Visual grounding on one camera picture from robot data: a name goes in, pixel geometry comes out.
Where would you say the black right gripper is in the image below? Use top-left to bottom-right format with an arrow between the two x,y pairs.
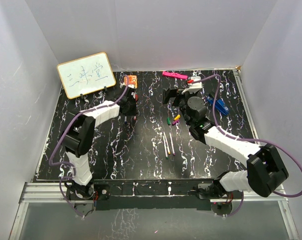
163,87 -> 198,126

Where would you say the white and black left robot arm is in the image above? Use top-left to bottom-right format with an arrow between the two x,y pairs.
61,87 -> 138,200

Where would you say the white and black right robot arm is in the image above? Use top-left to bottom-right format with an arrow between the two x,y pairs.
162,88 -> 289,199

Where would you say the yellow pen cap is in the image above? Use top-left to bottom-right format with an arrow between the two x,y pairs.
174,114 -> 181,121

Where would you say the white pen with yellow end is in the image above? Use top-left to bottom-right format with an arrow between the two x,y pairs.
163,132 -> 171,155

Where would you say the white pen with magenta end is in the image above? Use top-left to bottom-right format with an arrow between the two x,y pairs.
169,132 -> 176,156

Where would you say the white pen with green end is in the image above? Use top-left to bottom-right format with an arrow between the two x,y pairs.
162,135 -> 169,159

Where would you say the orange spiral notebook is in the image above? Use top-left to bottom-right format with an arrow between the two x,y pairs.
123,75 -> 138,89

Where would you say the blue stapler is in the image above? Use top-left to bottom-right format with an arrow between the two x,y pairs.
206,92 -> 229,116

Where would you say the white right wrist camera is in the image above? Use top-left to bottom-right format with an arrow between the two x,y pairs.
182,76 -> 203,94

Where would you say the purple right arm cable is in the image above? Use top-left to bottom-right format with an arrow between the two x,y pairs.
195,73 -> 302,218

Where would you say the small whiteboard with wooden frame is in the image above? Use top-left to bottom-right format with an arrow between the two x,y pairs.
56,52 -> 117,100

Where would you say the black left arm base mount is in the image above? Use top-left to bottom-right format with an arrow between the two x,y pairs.
64,182 -> 111,211

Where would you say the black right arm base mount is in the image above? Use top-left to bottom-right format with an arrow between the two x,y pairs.
187,183 -> 237,204

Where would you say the aluminium front rail frame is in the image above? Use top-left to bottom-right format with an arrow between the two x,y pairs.
9,182 -> 299,240

